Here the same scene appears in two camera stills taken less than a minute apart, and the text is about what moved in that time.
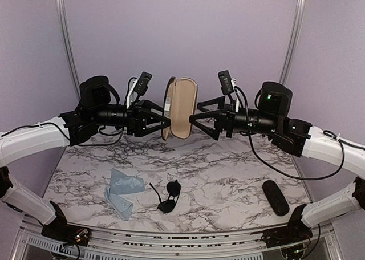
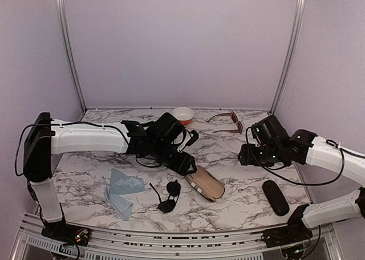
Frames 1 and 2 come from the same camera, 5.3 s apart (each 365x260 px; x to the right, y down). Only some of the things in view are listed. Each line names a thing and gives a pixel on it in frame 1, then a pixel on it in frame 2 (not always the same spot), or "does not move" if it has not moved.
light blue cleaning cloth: x=121 y=184 does not move
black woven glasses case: x=279 y=206 does not move
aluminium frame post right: x=288 y=66 does not move
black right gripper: x=225 y=118 → x=248 y=158
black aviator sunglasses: x=174 y=189 does not move
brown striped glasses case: x=180 y=101 → x=206 y=183
